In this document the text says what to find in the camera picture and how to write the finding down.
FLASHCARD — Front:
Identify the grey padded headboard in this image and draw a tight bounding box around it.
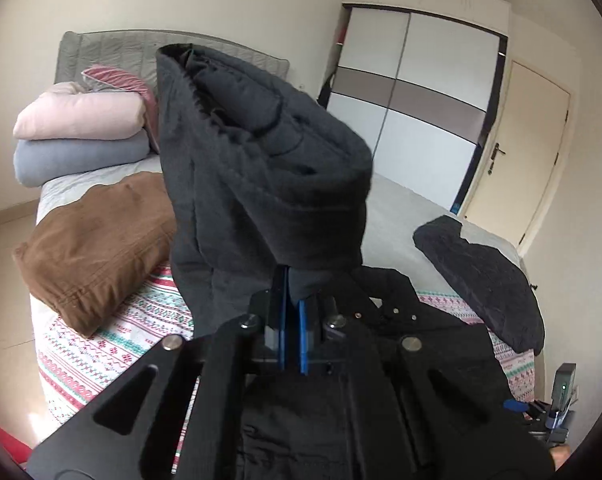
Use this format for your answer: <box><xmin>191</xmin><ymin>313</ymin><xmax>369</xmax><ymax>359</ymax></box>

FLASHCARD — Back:
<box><xmin>53</xmin><ymin>29</ymin><xmax>291</xmax><ymax>94</ymax></box>

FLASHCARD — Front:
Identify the black button-up coat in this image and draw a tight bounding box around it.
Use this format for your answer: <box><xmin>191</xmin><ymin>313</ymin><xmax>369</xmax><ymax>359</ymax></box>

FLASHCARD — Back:
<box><xmin>155</xmin><ymin>42</ymin><xmax>513</xmax><ymax>480</ymax></box>

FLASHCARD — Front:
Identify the patterned knit bed cover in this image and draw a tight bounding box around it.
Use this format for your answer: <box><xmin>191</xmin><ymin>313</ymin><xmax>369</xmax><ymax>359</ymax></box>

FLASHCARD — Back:
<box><xmin>30</xmin><ymin>263</ymin><xmax>536</xmax><ymax>424</ymax></box>

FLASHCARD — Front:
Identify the white mattress bed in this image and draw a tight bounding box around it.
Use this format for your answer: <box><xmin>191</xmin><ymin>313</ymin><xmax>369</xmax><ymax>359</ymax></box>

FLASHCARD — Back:
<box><xmin>27</xmin><ymin>152</ymin><xmax>525</xmax><ymax>441</ymax></box>

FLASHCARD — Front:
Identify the dusty rose striped blanket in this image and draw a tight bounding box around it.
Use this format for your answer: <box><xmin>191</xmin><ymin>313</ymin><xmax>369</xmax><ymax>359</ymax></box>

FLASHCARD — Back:
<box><xmin>79</xmin><ymin>64</ymin><xmax>162</xmax><ymax>155</ymax></box>

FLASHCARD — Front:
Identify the black quilted jacket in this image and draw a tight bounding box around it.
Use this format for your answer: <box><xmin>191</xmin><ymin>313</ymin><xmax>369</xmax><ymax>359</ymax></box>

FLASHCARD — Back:
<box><xmin>413</xmin><ymin>216</ymin><xmax>545</xmax><ymax>356</ymax></box>

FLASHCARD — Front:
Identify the pink folded blanket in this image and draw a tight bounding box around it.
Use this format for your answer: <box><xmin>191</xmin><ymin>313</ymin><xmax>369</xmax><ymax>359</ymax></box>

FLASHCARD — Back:
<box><xmin>12</xmin><ymin>81</ymin><xmax>144</xmax><ymax>141</ymax></box>

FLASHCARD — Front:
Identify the cream bedroom door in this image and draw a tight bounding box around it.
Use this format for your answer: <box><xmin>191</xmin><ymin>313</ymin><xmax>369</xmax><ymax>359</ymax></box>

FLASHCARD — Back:
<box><xmin>465</xmin><ymin>63</ymin><xmax>570</xmax><ymax>246</ymax></box>

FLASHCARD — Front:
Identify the brown folded garment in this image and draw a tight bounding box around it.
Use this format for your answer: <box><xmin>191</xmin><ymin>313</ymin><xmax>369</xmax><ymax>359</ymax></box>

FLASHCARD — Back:
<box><xmin>13</xmin><ymin>171</ymin><xmax>176</xmax><ymax>338</ymax></box>

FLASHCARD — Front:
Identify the white grey sliding wardrobe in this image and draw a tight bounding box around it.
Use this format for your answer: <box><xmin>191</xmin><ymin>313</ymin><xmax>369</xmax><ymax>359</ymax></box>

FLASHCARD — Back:
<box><xmin>319</xmin><ymin>0</ymin><xmax>510</xmax><ymax>212</ymax></box>

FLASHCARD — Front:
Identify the red plastic stool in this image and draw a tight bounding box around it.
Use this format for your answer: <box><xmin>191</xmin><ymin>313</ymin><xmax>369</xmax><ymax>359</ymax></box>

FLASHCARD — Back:
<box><xmin>0</xmin><ymin>426</ymin><xmax>32</xmax><ymax>466</ymax></box>

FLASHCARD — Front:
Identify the right hand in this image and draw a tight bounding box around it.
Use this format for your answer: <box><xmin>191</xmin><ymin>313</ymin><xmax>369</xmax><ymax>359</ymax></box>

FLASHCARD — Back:
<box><xmin>550</xmin><ymin>445</ymin><xmax>571</xmax><ymax>470</ymax></box>

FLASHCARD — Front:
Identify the grey-blue folded blanket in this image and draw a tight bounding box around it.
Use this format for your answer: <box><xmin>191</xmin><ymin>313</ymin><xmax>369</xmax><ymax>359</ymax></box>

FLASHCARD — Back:
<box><xmin>13</xmin><ymin>129</ymin><xmax>150</xmax><ymax>188</ymax></box>

